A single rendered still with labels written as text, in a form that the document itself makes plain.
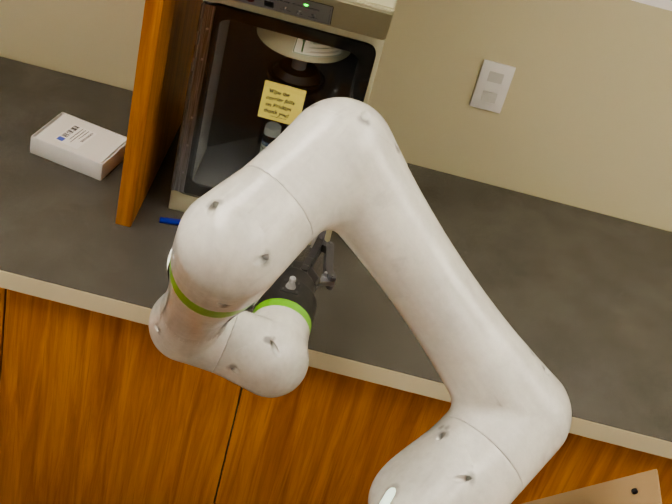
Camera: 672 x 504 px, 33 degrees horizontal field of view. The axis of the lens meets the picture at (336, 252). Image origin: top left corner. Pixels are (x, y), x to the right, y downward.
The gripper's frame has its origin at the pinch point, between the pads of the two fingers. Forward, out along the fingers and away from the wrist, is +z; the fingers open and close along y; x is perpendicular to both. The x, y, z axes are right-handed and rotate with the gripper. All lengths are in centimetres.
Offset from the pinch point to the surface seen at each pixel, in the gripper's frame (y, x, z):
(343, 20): 3.1, -30.1, 17.3
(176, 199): 26.2, 17.6, 23.0
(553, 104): -44, -1, 67
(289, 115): 8.5, -7.5, 21.8
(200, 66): 25.8, -12.5, 21.7
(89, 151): 46, 16, 29
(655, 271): -73, 20, 46
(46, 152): 54, 18, 28
